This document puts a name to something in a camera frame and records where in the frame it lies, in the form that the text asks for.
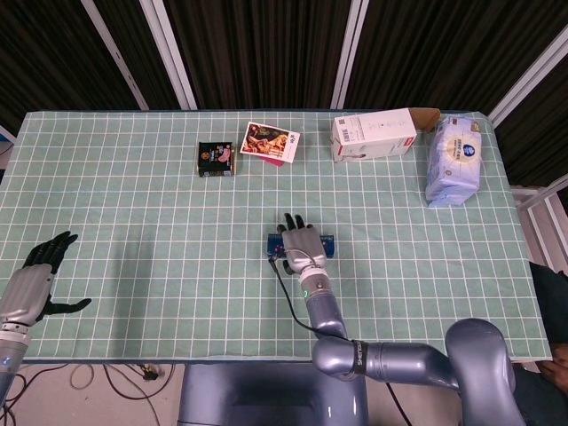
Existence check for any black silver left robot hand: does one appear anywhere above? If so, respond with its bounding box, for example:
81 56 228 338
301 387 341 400
0 231 92 328

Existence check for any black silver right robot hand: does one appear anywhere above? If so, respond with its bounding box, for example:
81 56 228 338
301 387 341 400
277 212 327 277

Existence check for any blue glasses case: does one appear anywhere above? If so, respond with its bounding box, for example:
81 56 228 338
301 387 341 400
265 233 336 259

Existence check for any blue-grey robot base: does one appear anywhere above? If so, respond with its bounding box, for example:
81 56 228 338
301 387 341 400
177 362 370 426

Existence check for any white cardboard carton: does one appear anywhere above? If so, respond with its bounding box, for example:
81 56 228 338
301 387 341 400
328 106 442 163

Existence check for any red tub with printed lid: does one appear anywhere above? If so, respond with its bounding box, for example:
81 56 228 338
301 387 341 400
240 121 301 170

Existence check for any small black snack packet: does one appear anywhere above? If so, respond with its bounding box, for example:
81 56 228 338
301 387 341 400
196 141 237 178

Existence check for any green checked tablecloth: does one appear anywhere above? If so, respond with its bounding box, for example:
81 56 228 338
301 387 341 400
0 110 554 361

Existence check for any white blue panel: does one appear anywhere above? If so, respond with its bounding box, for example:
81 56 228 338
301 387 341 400
0 123 19 154

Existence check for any light blue tissue pack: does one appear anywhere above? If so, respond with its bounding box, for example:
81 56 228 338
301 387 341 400
424 114 484 208

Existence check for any black pleated curtain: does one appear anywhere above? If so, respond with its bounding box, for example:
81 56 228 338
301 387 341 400
0 0 568 187

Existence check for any white metal rack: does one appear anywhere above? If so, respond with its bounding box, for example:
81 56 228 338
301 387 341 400
509 175 568 263

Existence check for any person in dark clothes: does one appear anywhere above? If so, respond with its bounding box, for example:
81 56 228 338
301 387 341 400
527 260 568 383

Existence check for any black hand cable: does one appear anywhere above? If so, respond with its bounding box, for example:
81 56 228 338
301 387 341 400
268 248 412 426

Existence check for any black floor cable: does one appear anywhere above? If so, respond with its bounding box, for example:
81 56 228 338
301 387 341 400
70 362 178 403
0 362 70 425

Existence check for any white metal frame post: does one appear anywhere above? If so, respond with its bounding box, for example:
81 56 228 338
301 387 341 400
139 0 199 111
330 0 370 110
81 0 150 111
487 35 568 128

